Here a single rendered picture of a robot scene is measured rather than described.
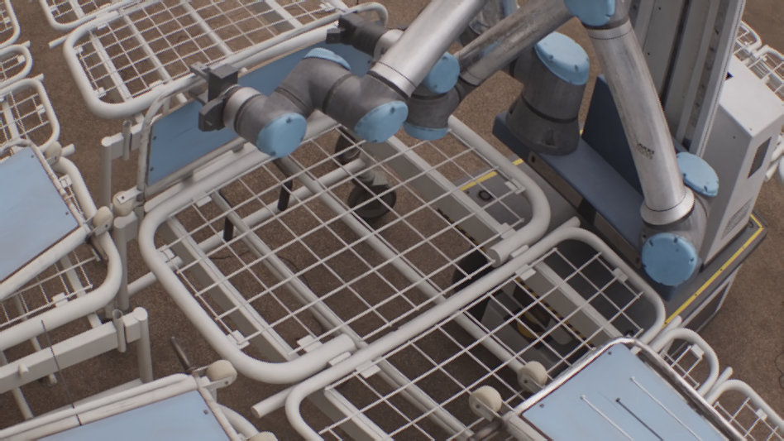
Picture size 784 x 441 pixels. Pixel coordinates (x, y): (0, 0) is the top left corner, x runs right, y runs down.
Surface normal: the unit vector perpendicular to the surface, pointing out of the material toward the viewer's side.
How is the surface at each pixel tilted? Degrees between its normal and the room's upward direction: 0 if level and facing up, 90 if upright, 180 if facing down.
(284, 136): 83
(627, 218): 0
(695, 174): 5
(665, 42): 90
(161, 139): 90
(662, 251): 94
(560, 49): 5
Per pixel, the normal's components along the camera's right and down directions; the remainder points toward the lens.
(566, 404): 0.24, -0.74
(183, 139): 0.68, 0.59
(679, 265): -0.39, 0.64
